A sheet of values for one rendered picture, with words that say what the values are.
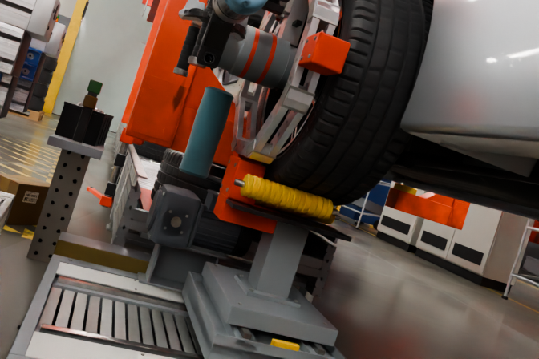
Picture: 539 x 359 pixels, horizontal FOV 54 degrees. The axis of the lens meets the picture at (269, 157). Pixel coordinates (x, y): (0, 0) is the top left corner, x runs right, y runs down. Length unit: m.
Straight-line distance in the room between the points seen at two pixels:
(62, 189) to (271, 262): 0.86
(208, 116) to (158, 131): 0.37
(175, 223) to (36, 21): 0.80
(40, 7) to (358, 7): 0.68
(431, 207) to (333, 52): 3.51
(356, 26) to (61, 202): 1.24
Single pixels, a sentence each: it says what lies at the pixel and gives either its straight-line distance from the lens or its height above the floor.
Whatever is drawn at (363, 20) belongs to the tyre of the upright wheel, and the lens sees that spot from 1.26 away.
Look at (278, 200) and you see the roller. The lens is 1.36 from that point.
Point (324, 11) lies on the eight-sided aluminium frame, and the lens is 1.27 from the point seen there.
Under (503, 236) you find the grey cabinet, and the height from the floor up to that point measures 0.57.
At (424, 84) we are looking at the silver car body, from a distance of 1.16.
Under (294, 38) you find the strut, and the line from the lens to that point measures 1.50.
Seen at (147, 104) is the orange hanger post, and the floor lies 0.64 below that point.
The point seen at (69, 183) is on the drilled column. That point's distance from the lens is 2.02.
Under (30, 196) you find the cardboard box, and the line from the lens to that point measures 2.48.
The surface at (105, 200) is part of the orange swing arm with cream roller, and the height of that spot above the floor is 0.09.
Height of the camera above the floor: 0.59
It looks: level
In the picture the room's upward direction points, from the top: 18 degrees clockwise
